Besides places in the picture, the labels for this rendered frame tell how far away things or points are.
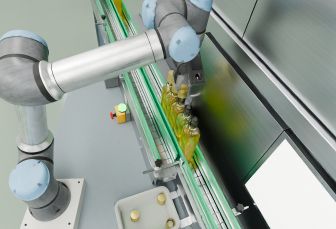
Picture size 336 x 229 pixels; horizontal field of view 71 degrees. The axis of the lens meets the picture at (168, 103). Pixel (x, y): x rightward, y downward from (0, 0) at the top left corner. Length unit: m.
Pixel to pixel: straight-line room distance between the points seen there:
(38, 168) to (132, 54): 0.54
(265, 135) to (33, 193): 0.74
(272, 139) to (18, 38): 0.72
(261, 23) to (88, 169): 0.93
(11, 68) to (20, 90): 0.06
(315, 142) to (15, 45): 0.74
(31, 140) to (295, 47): 0.84
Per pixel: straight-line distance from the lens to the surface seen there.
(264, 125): 0.74
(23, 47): 0.67
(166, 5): 0.64
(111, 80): 1.43
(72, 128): 1.32
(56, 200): 1.01
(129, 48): 0.54
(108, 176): 1.15
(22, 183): 0.91
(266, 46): 0.72
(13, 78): 0.59
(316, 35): 0.62
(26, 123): 0.85
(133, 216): 1.02
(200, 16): 0.69
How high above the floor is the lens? 1.80
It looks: 48 degrees down
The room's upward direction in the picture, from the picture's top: 9 degrees clockwise
